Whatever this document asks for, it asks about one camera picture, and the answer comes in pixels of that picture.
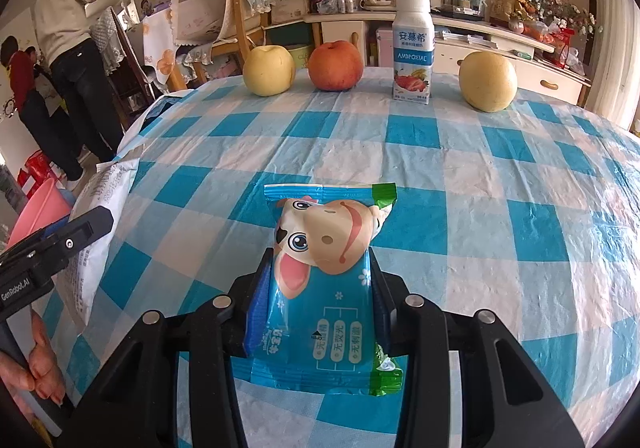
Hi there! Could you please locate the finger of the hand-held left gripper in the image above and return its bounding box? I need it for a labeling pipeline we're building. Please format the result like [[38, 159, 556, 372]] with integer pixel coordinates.
[[10, 207, 115, 275]]

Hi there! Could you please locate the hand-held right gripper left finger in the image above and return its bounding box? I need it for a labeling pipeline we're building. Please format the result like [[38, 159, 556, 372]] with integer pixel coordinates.
[[60, 248, 276, 448]]

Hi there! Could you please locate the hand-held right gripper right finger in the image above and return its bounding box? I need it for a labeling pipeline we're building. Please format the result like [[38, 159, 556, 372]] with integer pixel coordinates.
[[367, 248, 586, 448]]

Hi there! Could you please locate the white wet wipes packet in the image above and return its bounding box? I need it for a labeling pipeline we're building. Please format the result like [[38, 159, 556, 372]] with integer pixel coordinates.
[[54, 159, 142, 326]]

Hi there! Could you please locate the pink plastic bucket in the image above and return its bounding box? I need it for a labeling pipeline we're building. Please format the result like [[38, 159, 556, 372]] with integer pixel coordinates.
[[7, 177, 75, 249]]

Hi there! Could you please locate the blue cartoon cow packet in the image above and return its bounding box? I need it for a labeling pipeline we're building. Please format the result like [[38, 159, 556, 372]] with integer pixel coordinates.
[[243, 182, 403, 396]]

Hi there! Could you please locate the person's left hand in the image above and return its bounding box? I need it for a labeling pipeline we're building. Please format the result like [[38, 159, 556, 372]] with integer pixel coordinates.
[[22, 310, 67, 406]]

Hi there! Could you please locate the blue white checkered tablecloth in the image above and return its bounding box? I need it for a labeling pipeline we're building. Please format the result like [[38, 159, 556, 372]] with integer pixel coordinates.
[[30, 65, 640, 448]]

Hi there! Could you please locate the dark wooden chair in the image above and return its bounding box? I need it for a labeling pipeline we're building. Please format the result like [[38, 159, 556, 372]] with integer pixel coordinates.
[[107, 8, 156, 114]]

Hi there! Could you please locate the white orange print cloth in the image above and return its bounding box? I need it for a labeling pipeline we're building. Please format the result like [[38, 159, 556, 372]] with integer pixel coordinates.
[[142, 8, 178, 86]]

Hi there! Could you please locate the yellow apple left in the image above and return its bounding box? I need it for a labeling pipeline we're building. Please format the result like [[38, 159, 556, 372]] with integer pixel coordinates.
[[242, 44, 296, 97]]

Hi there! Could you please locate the red apple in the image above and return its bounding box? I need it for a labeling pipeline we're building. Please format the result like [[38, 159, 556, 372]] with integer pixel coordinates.
[[307, 40, 364, 92]]

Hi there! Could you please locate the yellow pear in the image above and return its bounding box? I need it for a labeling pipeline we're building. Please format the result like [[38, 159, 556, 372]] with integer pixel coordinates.
[[458, 51, 518, 113]]

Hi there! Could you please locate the white yogurt bottle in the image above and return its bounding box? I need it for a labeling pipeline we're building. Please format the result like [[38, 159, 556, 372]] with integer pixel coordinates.
[[390, 0, 436, 105]]

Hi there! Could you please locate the green plastic bucket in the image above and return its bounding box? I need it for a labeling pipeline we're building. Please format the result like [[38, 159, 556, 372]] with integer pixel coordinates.
[[285, 44, 316, 69]]

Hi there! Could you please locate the silver metal case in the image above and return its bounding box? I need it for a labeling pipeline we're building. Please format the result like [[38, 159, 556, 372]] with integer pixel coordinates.
[[375, 27, 398, 68]]

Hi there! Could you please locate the white television cabinet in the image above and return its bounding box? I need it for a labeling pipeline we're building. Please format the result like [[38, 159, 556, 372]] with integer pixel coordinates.
[[302, 10, 592, 106]]

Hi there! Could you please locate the gold ornament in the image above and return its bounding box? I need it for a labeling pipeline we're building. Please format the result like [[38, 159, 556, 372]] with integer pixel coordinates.
[[487, 0, 526, 26]]

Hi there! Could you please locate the dried flower arrangement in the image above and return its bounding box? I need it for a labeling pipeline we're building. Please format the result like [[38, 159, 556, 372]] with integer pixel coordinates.
[[525, 0, 598, 36]]

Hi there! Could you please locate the white curtain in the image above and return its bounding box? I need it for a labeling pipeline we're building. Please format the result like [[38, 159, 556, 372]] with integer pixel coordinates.
[[582, 0, 640, 129]]

